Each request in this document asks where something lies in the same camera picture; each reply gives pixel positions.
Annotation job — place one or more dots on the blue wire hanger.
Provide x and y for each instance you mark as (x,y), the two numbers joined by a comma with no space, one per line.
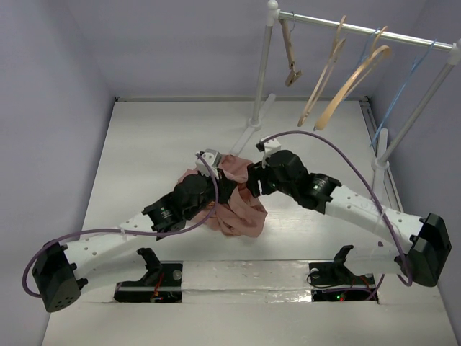
(368,45)
(414,66)

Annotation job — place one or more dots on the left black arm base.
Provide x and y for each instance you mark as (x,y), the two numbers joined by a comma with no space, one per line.
(161,283)

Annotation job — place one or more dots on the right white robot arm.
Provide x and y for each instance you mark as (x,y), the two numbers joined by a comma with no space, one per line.
(418,247)

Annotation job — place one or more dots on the wooden clip hanger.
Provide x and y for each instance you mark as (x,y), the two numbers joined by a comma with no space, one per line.
(294,73)

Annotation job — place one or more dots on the white clothes rack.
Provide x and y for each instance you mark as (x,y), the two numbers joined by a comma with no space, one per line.
(383,149)

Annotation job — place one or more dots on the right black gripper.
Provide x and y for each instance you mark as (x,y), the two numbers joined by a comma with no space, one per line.
(254,179)

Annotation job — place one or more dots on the pink t shirt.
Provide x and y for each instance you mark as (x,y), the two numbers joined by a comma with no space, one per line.
(244,215)

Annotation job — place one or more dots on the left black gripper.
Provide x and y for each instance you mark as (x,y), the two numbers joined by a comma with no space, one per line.
(225,187)

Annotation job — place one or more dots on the thin wooden hanger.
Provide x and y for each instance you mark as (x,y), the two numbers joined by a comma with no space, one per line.
(336,49)

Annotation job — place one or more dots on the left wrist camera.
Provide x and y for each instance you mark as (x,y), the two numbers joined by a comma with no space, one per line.
(208,162)

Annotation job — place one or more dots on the thick wooden hanger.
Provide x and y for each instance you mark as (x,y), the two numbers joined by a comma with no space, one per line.
(356,78)

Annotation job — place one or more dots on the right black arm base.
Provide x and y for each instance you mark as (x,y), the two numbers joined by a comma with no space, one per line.
(333,282)

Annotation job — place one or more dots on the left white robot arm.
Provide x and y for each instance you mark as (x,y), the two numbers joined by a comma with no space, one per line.
(61,271)

